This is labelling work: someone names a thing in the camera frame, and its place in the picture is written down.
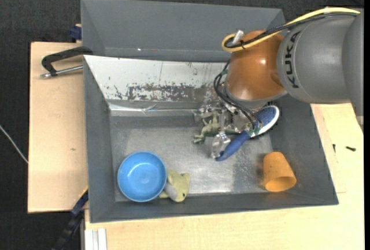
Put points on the blue and white shoe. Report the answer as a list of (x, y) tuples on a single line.
[(270, 119)]

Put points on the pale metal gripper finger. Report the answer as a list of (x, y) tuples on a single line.
[(220, 145), (208, 111)]

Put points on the yellow-green plush toy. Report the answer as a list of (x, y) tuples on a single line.
[(179, 184)]

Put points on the pale brown flat board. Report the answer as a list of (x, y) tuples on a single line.
[(57, 127)]

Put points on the grey metal bin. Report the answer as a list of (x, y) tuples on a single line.
[(162, 29)]

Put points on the blue bowl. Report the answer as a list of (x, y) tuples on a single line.
[(141, 176)]

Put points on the small black screw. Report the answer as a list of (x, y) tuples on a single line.
[(351, 148)]

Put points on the orange cup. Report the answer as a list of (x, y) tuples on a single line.
[(278, 171)]

